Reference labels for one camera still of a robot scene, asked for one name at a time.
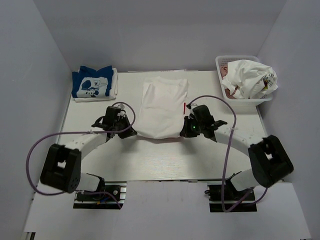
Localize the folded blue t shirt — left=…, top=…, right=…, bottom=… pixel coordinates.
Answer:
left=71, top=65, right=114, bottom=99

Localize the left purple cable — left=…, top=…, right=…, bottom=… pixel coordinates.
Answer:
left=26, top=101, right=137, bottom=209

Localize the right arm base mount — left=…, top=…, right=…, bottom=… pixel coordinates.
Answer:
left=204, top=184, right=257, bottom=213

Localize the pink t shirt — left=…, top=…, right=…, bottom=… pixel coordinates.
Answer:
left=220, top=64, right=235, bottom=99

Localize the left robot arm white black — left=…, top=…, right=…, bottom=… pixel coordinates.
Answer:
left=40, top=106, right=137, bottom=193

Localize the purple cable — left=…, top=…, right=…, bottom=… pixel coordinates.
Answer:
left=26, top=101, right=137, bottom=209
left=187, top=94, right=268, bottom=213

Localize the folded white t shirt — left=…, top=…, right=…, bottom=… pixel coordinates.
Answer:
left=72, top=67, right=118, bottom=103

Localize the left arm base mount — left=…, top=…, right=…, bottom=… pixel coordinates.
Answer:
left=73, top=182, right=127, bottom=210

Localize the white t shirt black lettering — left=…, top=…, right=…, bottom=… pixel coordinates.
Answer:
left=221, top=59, right=278, bottom=100

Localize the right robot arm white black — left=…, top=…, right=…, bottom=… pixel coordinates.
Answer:
left=180, top=105, right=294, bottom=192

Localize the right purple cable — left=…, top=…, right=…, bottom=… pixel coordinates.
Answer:
left=187, top=94, right=268, bottom=213

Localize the white plastic basket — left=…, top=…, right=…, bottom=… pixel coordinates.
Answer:
left=215, top=55, right=273, bottom=108

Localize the white t shirt red print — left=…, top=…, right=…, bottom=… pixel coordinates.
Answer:
left=134, top=76, right=189, bottom=140

